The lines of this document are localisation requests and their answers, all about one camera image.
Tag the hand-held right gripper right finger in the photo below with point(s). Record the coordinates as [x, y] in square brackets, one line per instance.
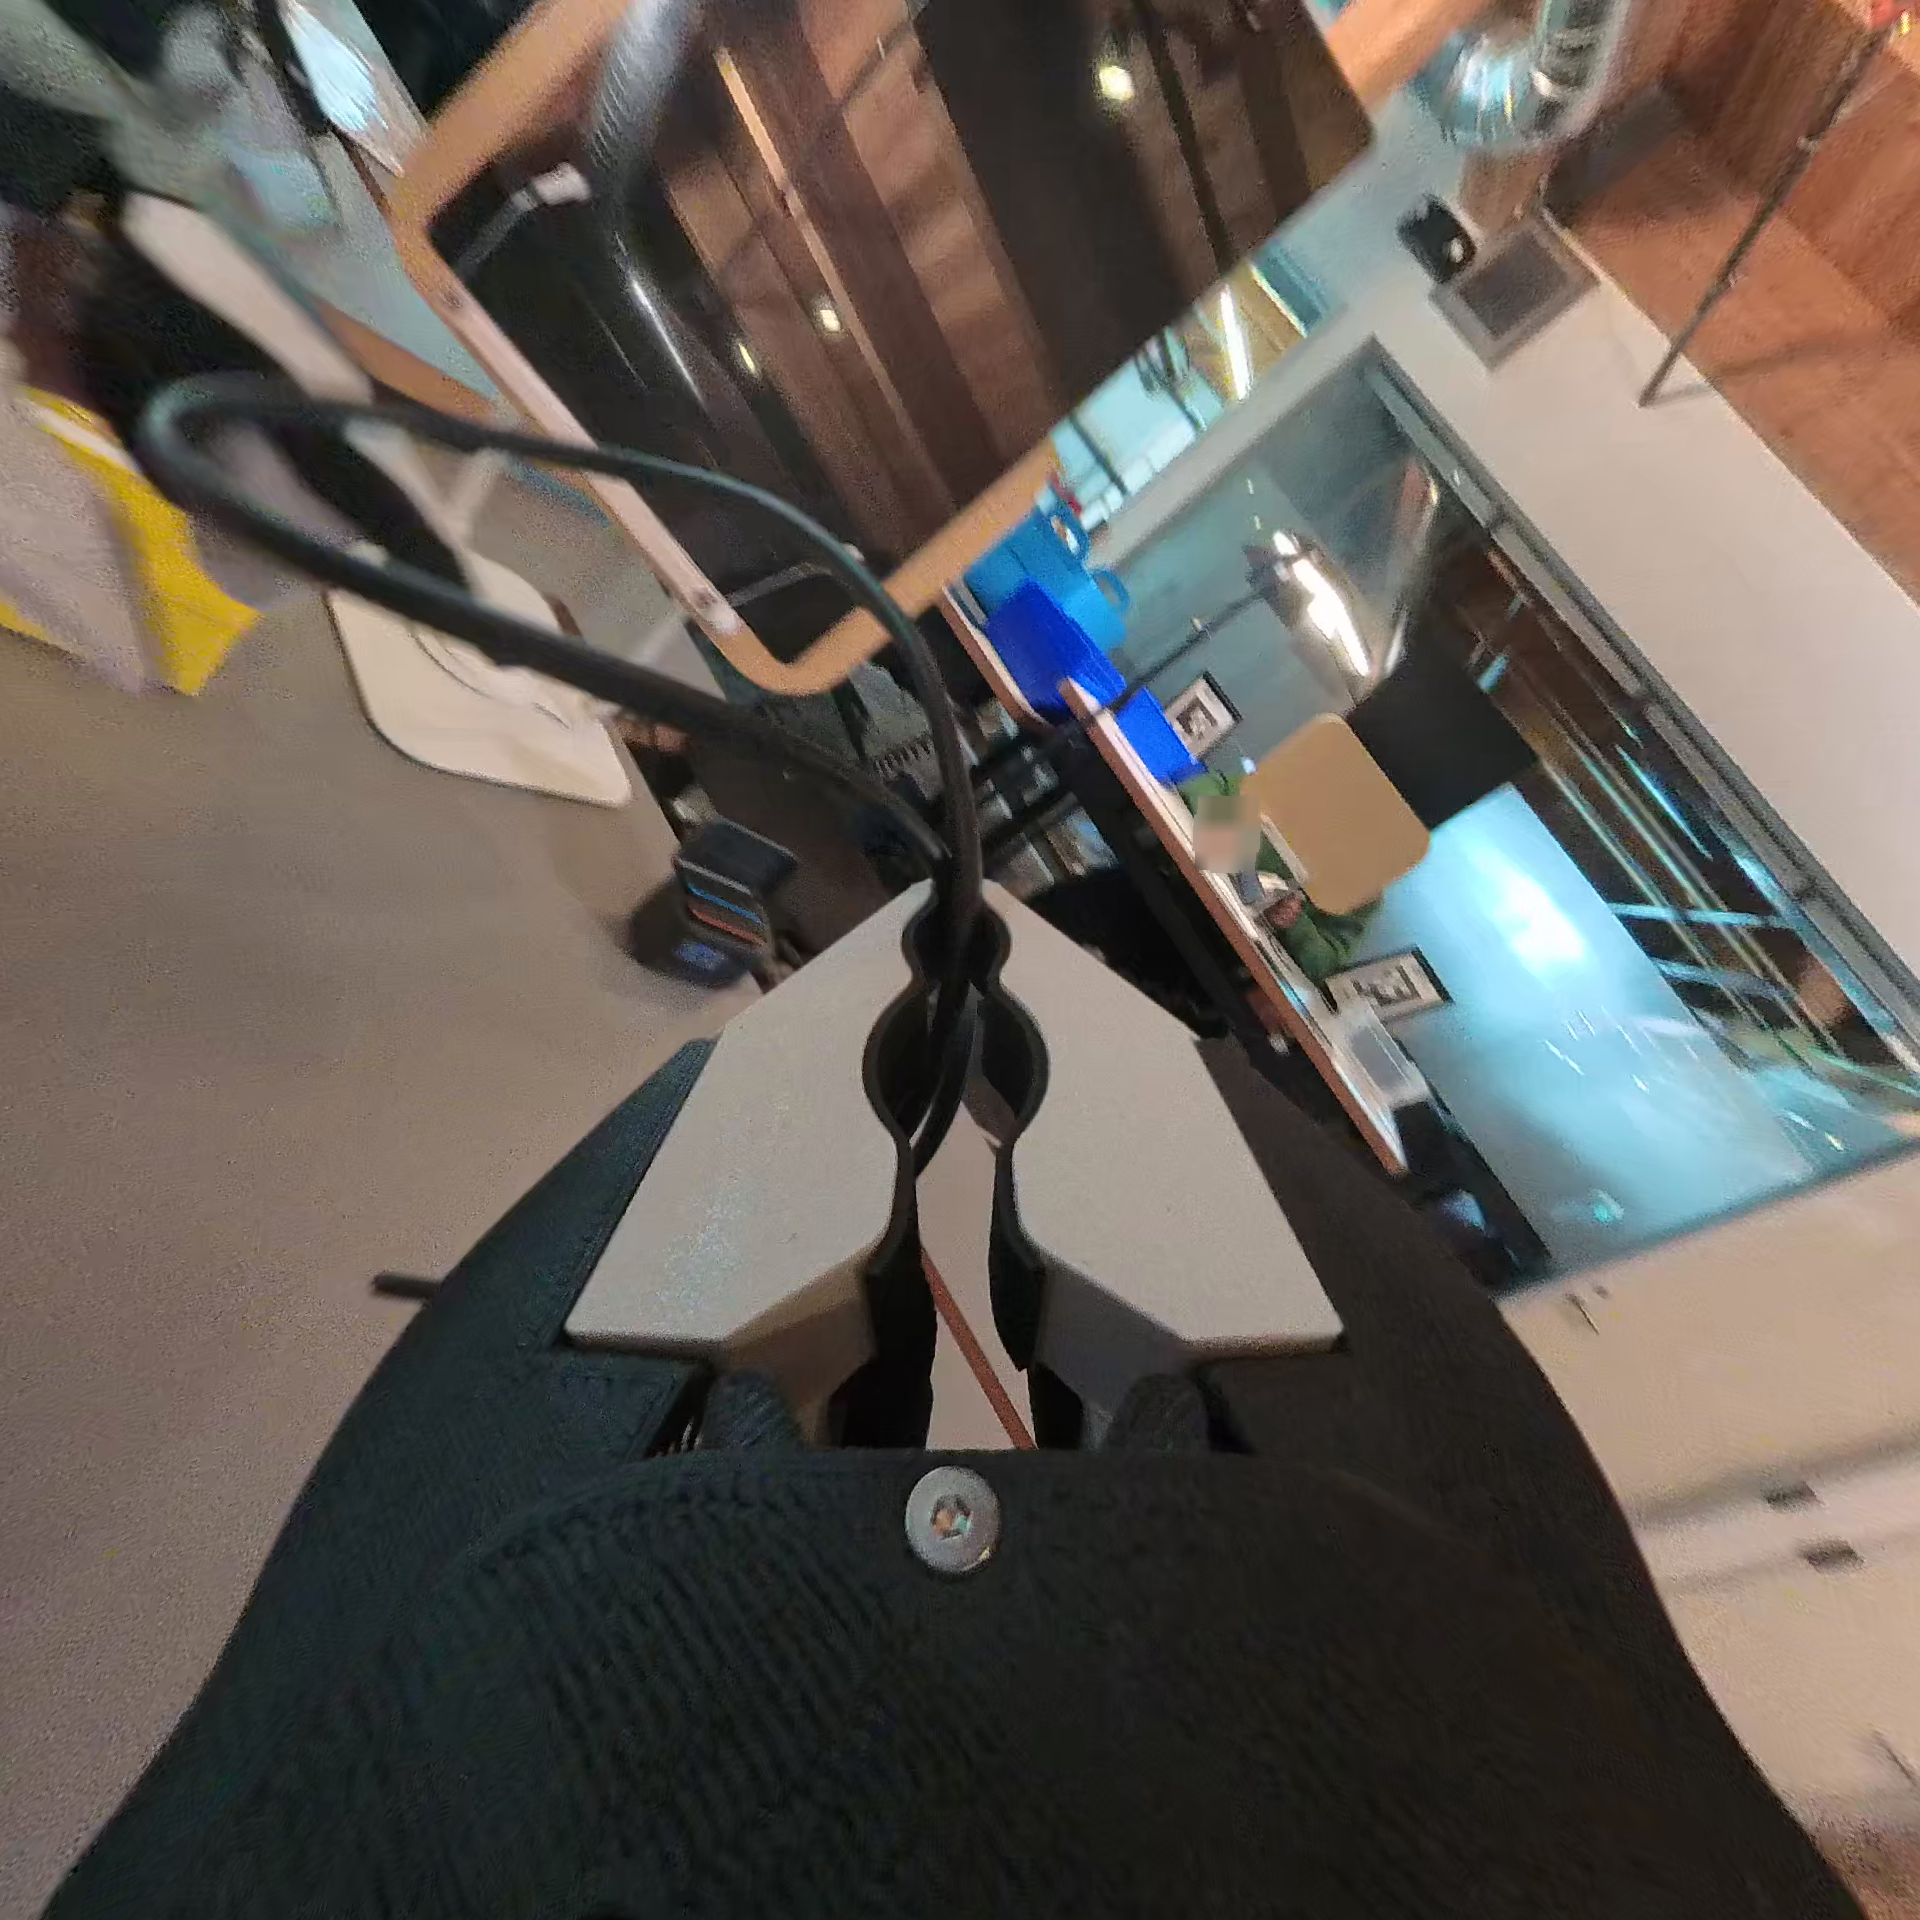
[1170, 1201]

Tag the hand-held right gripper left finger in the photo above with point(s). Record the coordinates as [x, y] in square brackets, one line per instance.
[735, 1201]

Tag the wood-edged desk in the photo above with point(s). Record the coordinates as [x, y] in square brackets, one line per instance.
[1184, 901]

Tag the black power station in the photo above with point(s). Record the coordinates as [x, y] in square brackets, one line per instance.
[720, 901]

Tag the framed tag placard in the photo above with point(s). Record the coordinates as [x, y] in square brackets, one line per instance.
[1387, 985]
[1201, 717]

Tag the blue plastic bin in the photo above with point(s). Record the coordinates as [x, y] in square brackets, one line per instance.
[1059, 646]
[1162, 740]

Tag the glass office window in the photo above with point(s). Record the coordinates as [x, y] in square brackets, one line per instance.
[1575, 930]

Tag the black monitor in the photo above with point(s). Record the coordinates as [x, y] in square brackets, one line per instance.
[1440, 720]

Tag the white door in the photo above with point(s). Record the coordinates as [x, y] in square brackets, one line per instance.
[1724, 1349]

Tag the yellow box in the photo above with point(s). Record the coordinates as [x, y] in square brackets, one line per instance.
[195, 615]

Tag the vent grille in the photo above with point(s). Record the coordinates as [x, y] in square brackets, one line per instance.
[1516, 294]

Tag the black wall device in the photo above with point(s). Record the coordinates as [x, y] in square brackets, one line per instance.
[1435, 236]

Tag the silver air duct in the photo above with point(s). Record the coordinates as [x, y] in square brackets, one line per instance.
[1516, 76]

